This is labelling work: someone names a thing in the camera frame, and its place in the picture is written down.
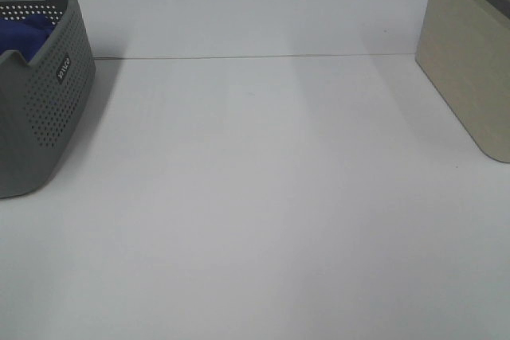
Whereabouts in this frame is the beige plastic bin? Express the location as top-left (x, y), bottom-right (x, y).
top-left (415, 0), bottom-right (509, 163)

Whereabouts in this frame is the grey perforated plastic basket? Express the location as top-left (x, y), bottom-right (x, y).
top-left (1, 0), bottom-right (96, 198)

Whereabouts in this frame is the blue microfibre towel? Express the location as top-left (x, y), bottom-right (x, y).
top-left (1, 14), bottom-right (55, 62)

